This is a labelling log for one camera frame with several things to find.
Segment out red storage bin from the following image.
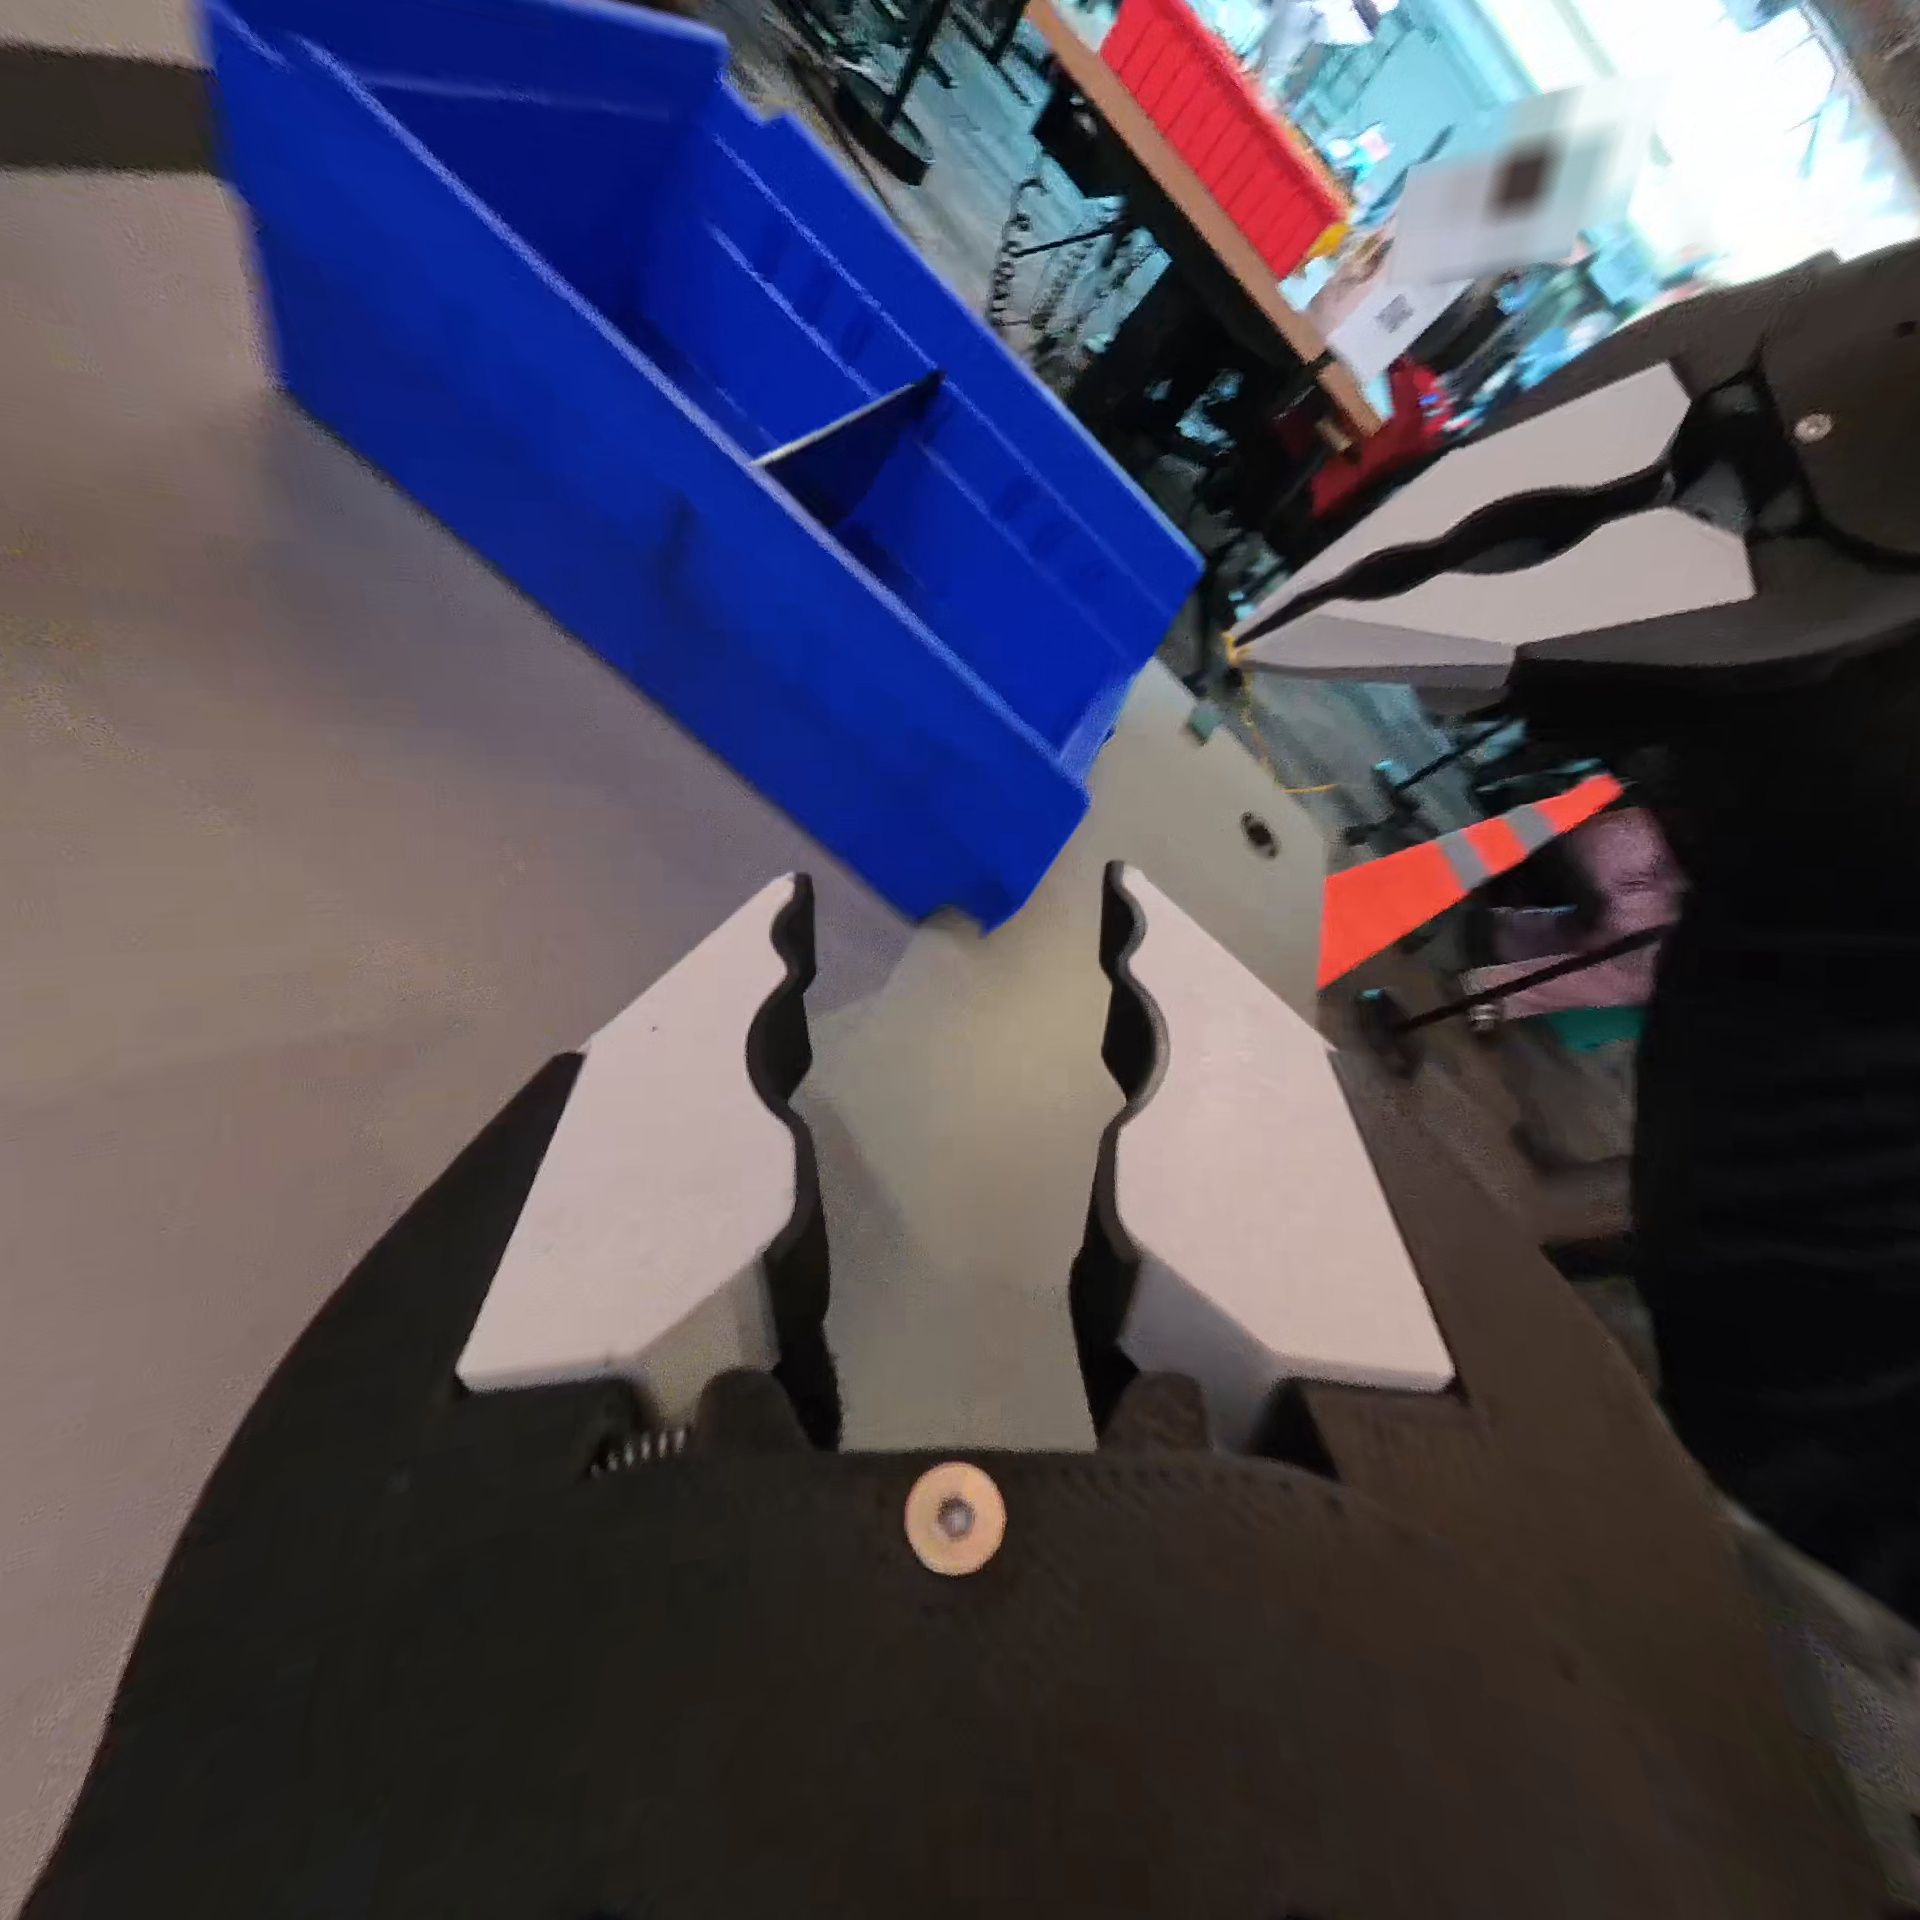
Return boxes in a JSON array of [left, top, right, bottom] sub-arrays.
[[1098, 0, 1356, 280]]

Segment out person's right forearm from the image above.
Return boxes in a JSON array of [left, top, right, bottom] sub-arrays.
[[1628, 674, 1920, 1630]]

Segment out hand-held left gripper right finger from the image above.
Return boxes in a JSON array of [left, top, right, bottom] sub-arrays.
[[1069, 861, 1456, 1453]]

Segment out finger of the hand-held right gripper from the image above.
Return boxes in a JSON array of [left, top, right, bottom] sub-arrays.
[[1230, 497, 1760, 694], [1232, 358, 1701, 640]]

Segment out orange traffic cone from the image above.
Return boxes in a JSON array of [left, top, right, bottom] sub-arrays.
[[1314, 770, 1629, 992]]

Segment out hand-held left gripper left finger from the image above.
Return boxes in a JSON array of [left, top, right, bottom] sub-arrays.
[[454, 872, 840, 1441]]

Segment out black bin divider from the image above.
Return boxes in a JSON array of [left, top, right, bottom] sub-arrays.
[[754, 367, 946, 518]]

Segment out wooden work table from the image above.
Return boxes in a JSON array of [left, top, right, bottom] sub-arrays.
[[1023, 0, 1384, 441]]

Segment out blue storage bin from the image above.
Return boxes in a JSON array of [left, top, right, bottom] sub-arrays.
[[199, 0, 1210, 935]]

